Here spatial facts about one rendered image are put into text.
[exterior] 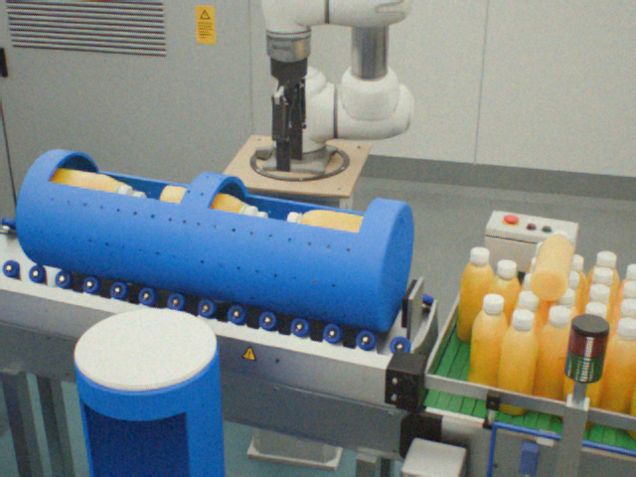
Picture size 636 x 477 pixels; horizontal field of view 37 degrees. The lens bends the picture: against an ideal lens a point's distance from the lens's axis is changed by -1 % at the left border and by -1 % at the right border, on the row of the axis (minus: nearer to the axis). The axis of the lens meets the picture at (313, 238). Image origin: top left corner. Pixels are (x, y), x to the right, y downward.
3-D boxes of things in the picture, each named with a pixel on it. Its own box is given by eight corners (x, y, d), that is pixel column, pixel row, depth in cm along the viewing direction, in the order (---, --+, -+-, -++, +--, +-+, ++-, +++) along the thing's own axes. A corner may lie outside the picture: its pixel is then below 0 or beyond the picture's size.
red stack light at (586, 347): (569, 334, 163) (572, 314, 161) (608, 341, 161) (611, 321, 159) (564, 354, 158) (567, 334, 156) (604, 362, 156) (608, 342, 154)
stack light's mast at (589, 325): (561, 388, 168) (573, 309, 161) (598, 395, 166) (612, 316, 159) (556, 408, 163) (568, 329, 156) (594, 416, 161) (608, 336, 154)
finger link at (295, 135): (288, 127, 204) (289, 126, 204) (288, 159, 207) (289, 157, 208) (301, 129, 203) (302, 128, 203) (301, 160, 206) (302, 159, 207)
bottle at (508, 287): (521, 352, 213) (531, 271, 204) (499, 364, 209) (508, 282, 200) (496, 337, 218) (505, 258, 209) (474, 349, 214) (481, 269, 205)
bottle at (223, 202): (156, 195, 215) (239, 209, 209) (171, 179, 220) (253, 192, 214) (160, 223, 219) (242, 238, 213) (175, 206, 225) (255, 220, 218)
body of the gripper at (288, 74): (279, 49, 198) (279, 92, 202) (262, 60, 191) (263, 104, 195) (313, 53, 196) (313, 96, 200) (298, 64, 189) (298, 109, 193)
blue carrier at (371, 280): (89, 222, 253) (69, 127, 237) (414, 279, 227) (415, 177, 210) (30, 288, 232) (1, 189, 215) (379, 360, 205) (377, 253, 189)
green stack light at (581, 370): (565, 359, 165) (569, 334, 163) (603, 366, 163) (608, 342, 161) (560, 380, 160) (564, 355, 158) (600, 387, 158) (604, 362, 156)
